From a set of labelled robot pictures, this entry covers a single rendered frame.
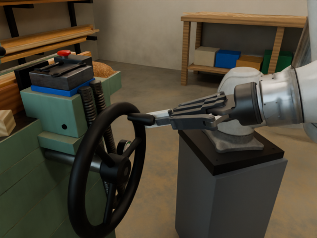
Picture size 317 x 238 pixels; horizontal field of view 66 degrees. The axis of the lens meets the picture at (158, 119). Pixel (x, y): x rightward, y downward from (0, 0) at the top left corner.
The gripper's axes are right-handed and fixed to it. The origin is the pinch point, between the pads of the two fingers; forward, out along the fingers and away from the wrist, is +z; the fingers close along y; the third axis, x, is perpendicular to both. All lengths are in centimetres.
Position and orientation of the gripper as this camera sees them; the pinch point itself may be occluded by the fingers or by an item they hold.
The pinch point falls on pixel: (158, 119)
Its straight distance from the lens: 52.1
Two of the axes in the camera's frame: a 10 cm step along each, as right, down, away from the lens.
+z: -8.8, 1.4, 4.6
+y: -3.6, 4.5, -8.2
